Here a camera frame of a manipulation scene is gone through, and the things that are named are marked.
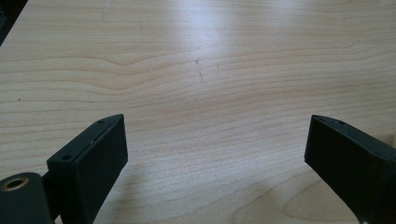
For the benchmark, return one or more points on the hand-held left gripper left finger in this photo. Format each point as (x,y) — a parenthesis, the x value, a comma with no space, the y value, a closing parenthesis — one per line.
(93,168)

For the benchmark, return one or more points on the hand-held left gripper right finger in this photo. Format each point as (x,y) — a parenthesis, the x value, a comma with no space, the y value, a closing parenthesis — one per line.
(355,168)

